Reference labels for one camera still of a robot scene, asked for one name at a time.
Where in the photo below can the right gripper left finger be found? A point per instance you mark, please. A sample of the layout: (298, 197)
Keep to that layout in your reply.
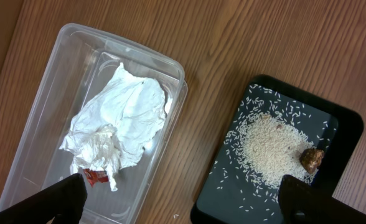
(62, 202)

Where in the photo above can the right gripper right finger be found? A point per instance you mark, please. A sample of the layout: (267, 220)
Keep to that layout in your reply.
(301, 203)

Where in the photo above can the red snack wrapper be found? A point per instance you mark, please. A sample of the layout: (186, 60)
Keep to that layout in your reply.
(95, 176)

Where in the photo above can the brown food scrap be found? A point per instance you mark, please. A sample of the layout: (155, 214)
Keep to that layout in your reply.
(311, 159)

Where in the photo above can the pile of rice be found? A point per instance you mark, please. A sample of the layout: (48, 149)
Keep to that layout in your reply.
(268, 134)

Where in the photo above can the white napkin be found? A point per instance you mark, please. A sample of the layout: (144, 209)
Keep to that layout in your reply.
(111, 131)

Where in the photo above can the black tray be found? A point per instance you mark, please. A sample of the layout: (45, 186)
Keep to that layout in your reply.
(341, 124)

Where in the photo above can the clear plastic bin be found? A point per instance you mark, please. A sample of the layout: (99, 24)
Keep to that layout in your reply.
(82, 62)

